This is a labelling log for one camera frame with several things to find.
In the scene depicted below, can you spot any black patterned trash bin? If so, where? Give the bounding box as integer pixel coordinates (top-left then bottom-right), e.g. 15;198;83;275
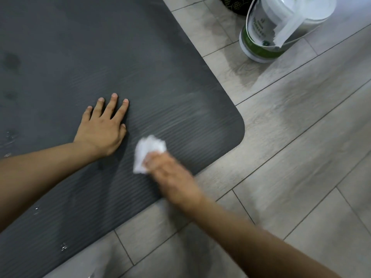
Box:
219;0;257;17

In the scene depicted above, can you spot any white wipe tub green spout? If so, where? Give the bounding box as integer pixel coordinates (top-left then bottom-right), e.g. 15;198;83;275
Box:
239;0;338;64

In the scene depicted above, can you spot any person's left hand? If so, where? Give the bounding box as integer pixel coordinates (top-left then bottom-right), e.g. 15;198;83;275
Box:
73;93;130;158

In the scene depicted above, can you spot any person's right forearm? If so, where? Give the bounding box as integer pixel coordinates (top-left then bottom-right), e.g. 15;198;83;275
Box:
185;196;342;278

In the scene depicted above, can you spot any person's left forearm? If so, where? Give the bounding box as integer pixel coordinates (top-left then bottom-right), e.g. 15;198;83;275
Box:
0;141;108;232

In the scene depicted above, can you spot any person's right hand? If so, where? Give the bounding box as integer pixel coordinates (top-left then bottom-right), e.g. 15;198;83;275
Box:
143;152;205;211

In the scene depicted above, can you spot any dark grey yoga mat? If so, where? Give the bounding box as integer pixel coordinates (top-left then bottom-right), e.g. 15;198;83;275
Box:
0;0;246;278

